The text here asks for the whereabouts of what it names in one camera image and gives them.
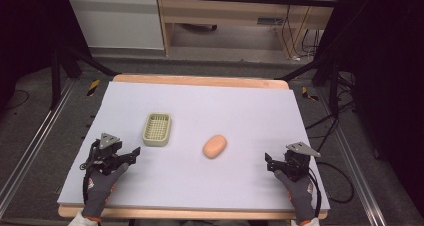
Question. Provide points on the person's right hand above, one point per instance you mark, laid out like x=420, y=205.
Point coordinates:
x=301, y=196

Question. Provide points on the yellow black floor tape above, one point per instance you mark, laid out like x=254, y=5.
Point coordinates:
x=309, y=94
x=93, y=87

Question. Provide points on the black curtain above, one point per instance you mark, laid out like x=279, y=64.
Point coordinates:
x=390, y=69
x=26, y=26

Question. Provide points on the pale green soap dish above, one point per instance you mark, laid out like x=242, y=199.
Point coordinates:
x=157, y=129

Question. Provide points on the wooden table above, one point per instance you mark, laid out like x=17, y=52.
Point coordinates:
x=200, y=80

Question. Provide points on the orange soap bar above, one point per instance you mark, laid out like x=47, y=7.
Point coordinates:
x=215, y=146

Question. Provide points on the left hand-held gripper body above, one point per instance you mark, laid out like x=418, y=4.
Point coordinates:
x=106, y=152

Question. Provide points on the person's left hand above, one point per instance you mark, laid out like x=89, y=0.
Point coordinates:
x=98, y=189

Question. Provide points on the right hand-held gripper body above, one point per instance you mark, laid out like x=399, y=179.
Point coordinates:
x=295, y=164

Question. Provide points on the metal floor rail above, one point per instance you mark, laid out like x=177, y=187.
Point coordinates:
x=36, y=142
x=356, y=166

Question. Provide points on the white cabinet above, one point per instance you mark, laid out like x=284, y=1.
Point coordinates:
x=116, y=22

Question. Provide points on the white table mat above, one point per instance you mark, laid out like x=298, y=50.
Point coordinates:
x=206, y=179

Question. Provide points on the wooden desk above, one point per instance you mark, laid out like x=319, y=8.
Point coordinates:
x=226, y=11

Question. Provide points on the black metal stand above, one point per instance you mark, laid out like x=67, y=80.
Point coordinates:
x=56, y=72
x=333, y=86

